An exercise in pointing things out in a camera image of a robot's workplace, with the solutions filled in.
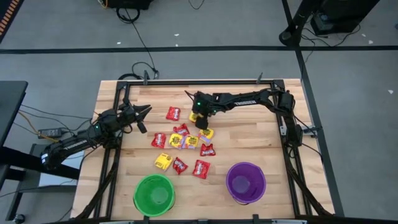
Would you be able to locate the purple plastic bucket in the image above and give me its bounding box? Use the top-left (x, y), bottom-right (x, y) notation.
top-left (225, 161), bottom-right (267, 205)

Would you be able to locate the red Skittles candy bag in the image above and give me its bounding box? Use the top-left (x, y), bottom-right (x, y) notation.
top-left (192, 159), bottom-right (211, 180)
top-left (165, 106), bottom-right (182, 121)
top-left (172, 157), bottom-right (188, 175)
top-left (173, 123), bottom-right (190, 136)
top-left (200, 143), bottom-right (216, 157)
top-left (151, 133), bottom-right (167, 149)

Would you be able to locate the black equipment box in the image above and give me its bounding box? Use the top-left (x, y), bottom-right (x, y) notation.
top-left (310, 0), bottom-right (381, 36)

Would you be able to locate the black desk base beam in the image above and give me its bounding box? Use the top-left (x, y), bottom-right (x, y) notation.
top-left (0, 146), bottom-right (80, 181)

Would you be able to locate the black floor equipment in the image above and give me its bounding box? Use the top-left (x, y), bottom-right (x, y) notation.
top-left (105, 0), bottom-right (155, 10)

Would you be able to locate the black tripod stand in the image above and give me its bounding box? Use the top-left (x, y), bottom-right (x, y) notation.
top-left (279, 0), bottom-right (324, 47)

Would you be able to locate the black desk top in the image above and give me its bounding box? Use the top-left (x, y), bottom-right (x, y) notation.
top-left (0, 80), bottom-right (29, 147)

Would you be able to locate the orange striped floor mat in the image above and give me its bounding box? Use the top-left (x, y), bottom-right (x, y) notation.
top-left (0, 0), bottom-right (25, 43)

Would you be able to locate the black floor cable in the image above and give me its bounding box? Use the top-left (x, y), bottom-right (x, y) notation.
top-left (117, 7), bottom-right (161, 81)

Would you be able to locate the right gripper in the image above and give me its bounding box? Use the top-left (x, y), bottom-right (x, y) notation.
top-left (190, 91), bottom-right (220, 131)

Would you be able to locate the green plastic bucket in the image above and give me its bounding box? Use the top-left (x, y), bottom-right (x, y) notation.
top-left (132, 173), bottom-right (176, 218)

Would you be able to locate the plain yellow candy bag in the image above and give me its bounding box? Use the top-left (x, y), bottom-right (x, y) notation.
top-left (154, 152), bottom-right (174, 171)

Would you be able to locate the black power adapter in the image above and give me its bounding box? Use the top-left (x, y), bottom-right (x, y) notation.
top-left (37, 128), bottom-right (63, 139)

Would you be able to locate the black aluminium table frame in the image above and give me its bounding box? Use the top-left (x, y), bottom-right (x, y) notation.
top-left (74, 79), bottom-right (335, 222)

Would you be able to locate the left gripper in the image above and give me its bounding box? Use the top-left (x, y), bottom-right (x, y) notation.
top-left (115, 101), bottom-right (153, 134)

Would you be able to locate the white flat panel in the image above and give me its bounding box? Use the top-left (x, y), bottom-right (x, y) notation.
top-left (39, 143), bottom-right (86, 187)

